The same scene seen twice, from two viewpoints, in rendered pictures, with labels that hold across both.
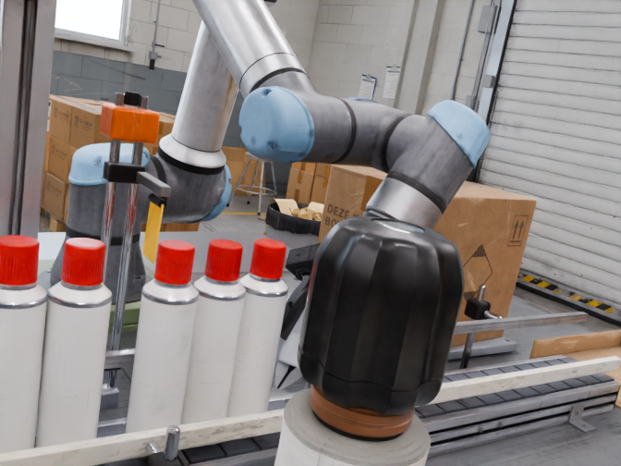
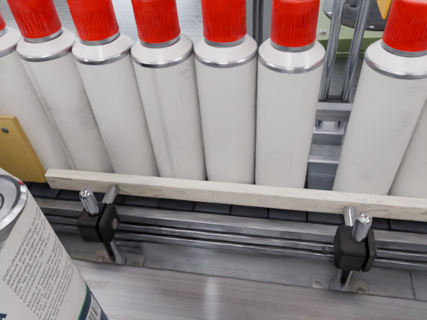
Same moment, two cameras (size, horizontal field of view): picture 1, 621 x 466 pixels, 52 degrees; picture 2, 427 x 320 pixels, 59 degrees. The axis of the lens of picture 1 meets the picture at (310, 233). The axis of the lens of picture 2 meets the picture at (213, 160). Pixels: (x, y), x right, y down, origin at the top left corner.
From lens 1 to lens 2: 0.29 m
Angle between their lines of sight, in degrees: 52
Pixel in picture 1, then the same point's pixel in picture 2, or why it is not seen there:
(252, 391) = not seen: outside the picture
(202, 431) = (409, 209)
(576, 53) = not seen: outside the picture
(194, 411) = (406, 183)
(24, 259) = (224, 14)
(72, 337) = (274, 101)
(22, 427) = (237, 165)
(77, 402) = (281, 157)
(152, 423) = (355, 186)
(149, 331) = (363, 101)
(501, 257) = not seen: outside the picture
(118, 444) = (316, 200)
